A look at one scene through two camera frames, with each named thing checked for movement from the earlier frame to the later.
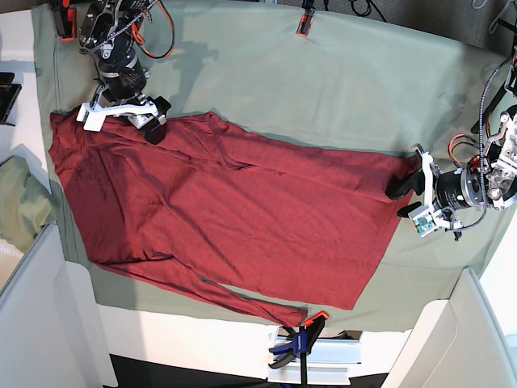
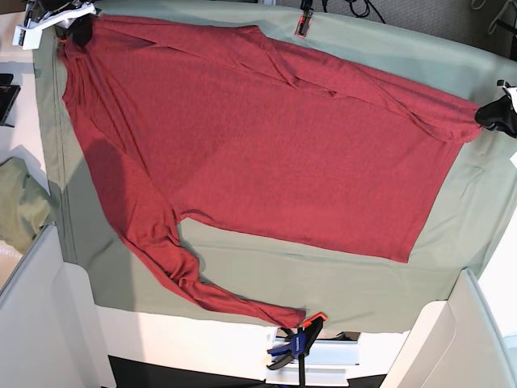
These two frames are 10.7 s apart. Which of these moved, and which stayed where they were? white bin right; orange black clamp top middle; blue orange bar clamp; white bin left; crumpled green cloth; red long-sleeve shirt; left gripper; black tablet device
Moved: left gripper; red long-sleeve shirt
Stayed: white bin right; orange black clamp top middle; blue orange bar clamp; crumpled green cloth; black tablet device; white bin left
